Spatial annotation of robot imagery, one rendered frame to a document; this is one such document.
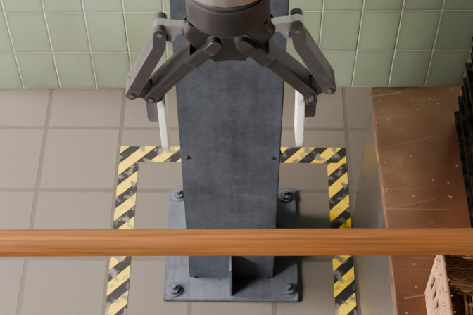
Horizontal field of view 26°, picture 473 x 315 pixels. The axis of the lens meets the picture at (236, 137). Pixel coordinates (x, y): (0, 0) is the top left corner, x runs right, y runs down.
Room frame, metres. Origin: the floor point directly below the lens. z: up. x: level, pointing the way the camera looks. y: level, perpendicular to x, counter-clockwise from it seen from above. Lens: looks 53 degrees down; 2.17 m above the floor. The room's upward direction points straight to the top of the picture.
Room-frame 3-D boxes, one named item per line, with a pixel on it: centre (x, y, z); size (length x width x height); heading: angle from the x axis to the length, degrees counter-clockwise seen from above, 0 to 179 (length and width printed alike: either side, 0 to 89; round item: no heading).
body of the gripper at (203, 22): (0.64, 0.01, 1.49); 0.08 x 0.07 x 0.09; 91
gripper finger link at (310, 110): (0.64, -0.08, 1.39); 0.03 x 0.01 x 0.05; 91
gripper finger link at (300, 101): (0.64, -0.06, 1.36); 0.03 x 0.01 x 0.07; 1
